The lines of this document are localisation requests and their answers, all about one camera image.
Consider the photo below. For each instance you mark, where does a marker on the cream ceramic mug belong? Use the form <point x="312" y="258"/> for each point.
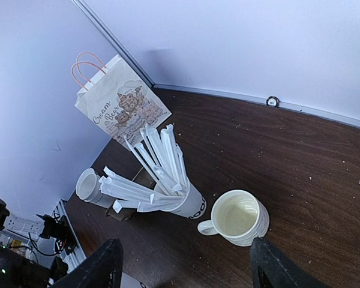
<point x="237" y="216"/>

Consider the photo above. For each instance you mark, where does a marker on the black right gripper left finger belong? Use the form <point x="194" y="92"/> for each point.
<point x="103" y="268"/>

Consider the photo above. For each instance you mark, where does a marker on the paper cup holding straws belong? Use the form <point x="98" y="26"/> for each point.
<point x="193" y="205"/>

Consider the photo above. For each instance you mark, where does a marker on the white printed paper bag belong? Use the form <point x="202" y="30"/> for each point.
<point x="117" y="100"/>

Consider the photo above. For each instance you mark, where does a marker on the bundle of wrapped white straws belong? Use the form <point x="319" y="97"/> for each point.
<point x="162" y="159"/>

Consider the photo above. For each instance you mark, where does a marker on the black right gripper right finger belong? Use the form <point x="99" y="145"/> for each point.
<point x="270" y="267"/>

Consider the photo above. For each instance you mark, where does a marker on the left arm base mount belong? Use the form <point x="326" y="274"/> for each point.
<point x="31" y="251"/>

